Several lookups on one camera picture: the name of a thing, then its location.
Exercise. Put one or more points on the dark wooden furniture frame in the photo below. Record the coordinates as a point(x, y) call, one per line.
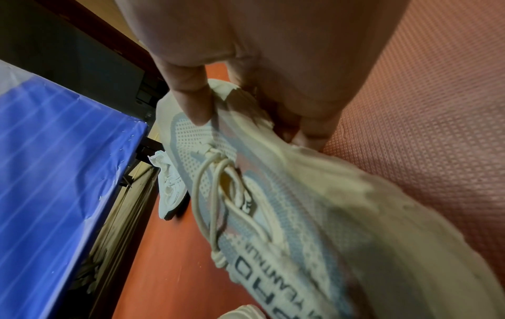
point(79, 49)

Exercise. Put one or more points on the small white sneaker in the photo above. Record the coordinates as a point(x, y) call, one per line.
point(170, 187)

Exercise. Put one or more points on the white and blue mesh sneaker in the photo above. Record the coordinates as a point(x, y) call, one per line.
point(315, 218)

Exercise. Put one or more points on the white shoe sole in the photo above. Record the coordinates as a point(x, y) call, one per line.
point(244, 312)

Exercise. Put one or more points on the red textured mat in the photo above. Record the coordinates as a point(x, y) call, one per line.
point(434, 93)

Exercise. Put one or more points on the person's right hand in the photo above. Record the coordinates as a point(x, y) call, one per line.
point(276, 46)

